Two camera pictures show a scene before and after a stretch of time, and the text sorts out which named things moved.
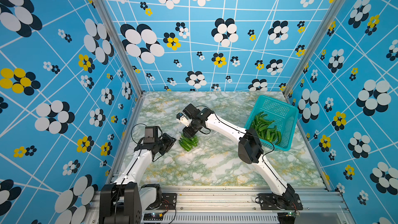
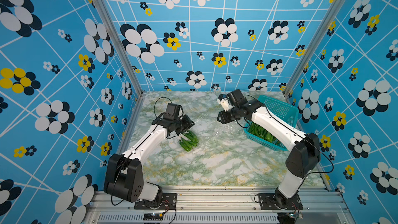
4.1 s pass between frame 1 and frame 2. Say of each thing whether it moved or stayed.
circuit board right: stayed
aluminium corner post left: stayed
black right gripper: moved
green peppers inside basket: stayed
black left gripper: moved
